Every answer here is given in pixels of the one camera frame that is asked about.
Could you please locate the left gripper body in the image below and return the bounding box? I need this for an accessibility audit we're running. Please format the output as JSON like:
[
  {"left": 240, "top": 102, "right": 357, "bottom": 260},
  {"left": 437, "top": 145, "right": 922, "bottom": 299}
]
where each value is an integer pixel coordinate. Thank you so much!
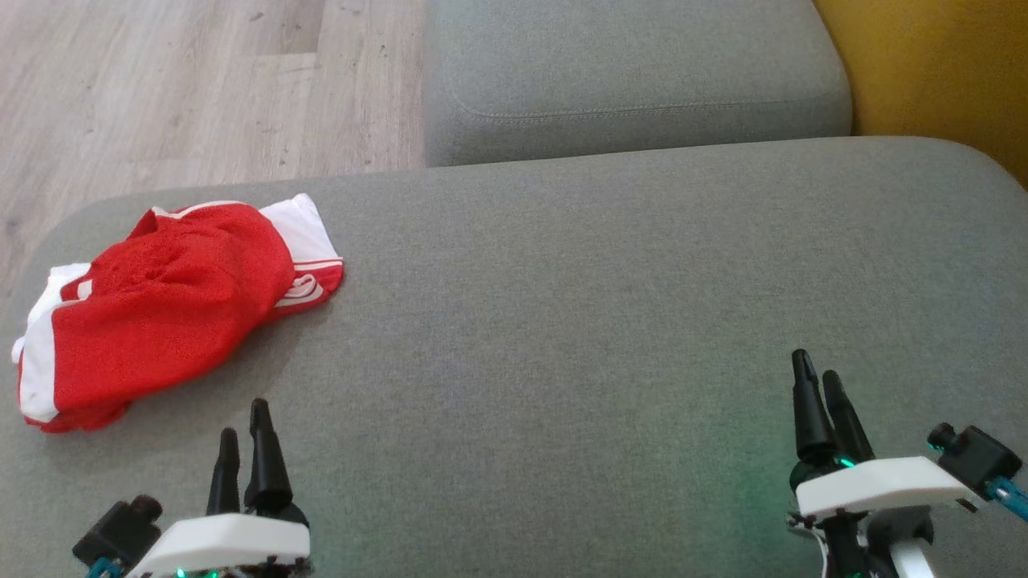
[{"left": 128, "top": 512, "right": 312, "bottom": 578}]

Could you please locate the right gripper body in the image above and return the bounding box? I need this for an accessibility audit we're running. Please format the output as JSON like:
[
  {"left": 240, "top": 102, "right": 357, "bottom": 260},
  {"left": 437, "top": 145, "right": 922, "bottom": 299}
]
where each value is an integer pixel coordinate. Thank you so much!
[{"left": 785, "top": 454, "right": 982, "bottom": 532}]

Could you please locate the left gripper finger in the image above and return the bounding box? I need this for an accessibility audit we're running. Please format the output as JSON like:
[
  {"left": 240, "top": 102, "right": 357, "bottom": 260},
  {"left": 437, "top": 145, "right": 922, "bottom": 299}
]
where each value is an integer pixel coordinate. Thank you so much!
[
  {"left": 206, "top": 428, "right": 242, "bottom": 516},
  {"left": 243, "top": 398, "right": 310, "bottom": 527}
]

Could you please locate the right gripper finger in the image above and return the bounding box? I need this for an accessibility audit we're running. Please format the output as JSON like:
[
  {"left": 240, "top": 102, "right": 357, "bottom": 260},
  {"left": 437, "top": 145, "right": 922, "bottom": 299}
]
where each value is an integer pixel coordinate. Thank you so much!
[
  {"left": 821, "top": 369, "right": 876, "bottom": 465},
  {"left": 791, "top": 348, "right": 838, "bottom": 466}
]

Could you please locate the red and white shirt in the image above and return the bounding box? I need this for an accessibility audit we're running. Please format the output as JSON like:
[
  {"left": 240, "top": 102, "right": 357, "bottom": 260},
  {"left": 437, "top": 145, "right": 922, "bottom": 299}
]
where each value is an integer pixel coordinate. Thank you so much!
[{"left": 11, "top": 193, "right": 345, "bottom": 434}]

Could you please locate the large grey sofa seat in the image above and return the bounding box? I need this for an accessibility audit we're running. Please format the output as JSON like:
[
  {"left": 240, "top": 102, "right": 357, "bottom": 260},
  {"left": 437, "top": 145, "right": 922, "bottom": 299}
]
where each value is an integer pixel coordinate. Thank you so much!
[{"left": 0, "top": 135, "right": 1028, "bottom": 578}]

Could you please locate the yellow sofa cushion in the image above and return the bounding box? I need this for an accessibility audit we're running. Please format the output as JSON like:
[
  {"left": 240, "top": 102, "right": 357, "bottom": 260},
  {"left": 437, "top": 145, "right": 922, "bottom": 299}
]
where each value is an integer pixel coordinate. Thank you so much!
[{"left": 811, "top": 0, "right": 1028, "bottom": 192}]

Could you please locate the grey sofa cushion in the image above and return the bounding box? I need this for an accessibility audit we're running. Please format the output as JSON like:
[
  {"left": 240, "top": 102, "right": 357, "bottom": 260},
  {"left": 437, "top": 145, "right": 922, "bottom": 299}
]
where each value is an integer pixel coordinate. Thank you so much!
[{"left": 422, "top": 0, "right": 854, "bottom": 168}]

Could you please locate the right camera cable blue plug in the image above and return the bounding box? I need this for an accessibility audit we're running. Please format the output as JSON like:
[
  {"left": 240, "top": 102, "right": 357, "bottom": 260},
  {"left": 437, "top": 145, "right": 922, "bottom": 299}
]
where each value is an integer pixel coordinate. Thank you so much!
[{"left": 984, "top": 476, "right": 1028, "bottom": 523}]

